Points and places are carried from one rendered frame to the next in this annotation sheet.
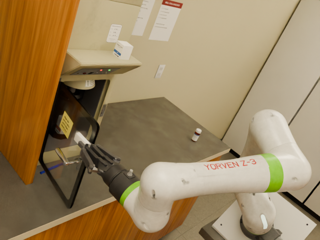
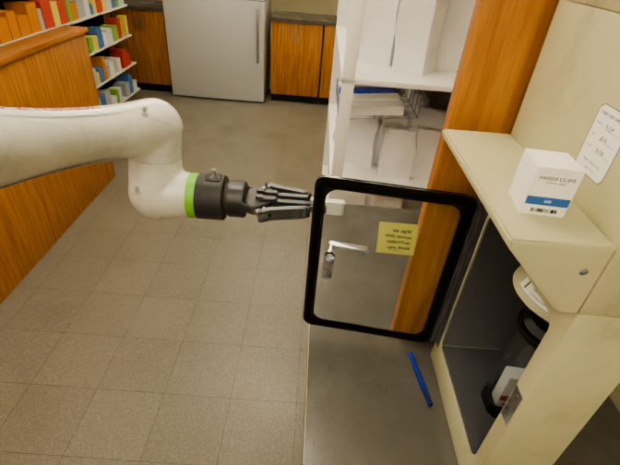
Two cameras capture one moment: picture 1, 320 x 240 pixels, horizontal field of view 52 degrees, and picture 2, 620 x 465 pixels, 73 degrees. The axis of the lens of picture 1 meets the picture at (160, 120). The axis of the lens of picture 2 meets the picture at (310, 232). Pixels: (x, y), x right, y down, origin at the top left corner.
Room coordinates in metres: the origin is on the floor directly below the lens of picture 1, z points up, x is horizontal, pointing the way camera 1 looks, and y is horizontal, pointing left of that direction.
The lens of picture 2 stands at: (1.51, -0.22, 1.75)
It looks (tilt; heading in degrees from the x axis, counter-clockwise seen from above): 35 degrees down; 147
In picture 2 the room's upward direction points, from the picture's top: 5 degrees clockwise
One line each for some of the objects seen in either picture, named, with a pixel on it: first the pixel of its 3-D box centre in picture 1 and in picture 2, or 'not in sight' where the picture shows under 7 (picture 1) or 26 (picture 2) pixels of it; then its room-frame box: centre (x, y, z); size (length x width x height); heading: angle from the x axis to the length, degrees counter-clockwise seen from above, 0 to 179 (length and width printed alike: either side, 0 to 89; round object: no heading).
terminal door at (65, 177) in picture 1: (65, 145); (378, 268); (1.01, 0.29, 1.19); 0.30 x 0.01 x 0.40; 51
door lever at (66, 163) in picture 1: (66, 156); not in sight; (0.94, 0.25, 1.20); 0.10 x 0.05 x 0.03; 51
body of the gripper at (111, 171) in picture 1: (110, 171); (250, 199); (0.83, 0.08, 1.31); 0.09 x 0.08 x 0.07; 58
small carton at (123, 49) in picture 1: (123, 50); (543, 183); (1.28, 0.25, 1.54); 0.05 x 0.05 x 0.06; 53
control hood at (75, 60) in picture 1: (102, 67); (498, 206); (1.21, 0.29, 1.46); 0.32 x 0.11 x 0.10; 148
